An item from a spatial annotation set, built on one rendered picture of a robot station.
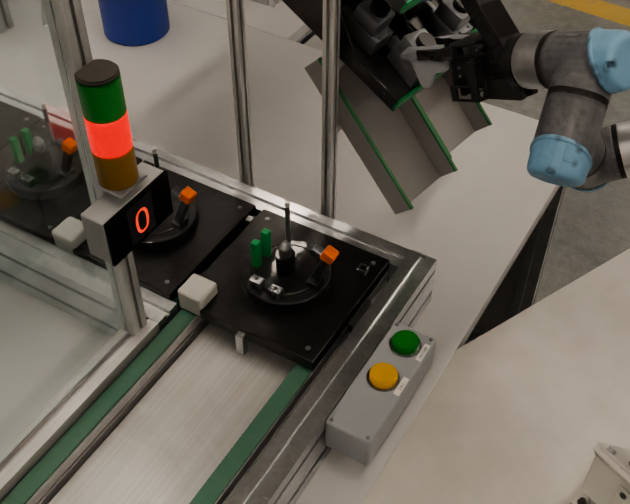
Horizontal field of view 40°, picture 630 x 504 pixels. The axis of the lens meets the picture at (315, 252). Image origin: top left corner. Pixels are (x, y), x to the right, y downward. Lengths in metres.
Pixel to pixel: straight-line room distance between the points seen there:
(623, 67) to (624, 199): 2.04
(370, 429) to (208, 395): 0.25
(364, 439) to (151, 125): 0.93
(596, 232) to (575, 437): 1.68
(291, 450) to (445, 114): 0.70
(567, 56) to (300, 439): 0.60
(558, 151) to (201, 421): 0.61
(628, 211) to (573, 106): 2.00
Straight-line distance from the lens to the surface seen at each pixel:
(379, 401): 1.22
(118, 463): 1.24
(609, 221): 3.03
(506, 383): 1.39
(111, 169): 1.06
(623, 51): 1.11
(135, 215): 1.11
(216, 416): 1.26
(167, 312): 1.34
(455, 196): 1.68
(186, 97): 1.93
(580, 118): 1.10
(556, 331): 1.48
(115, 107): 1.02
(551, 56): 1.14
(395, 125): 1.48
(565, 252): 2.88
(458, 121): 1.61
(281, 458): 1.18
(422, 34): 1.33
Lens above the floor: 1.95
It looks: 45 degrees down
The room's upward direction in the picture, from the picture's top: straight up
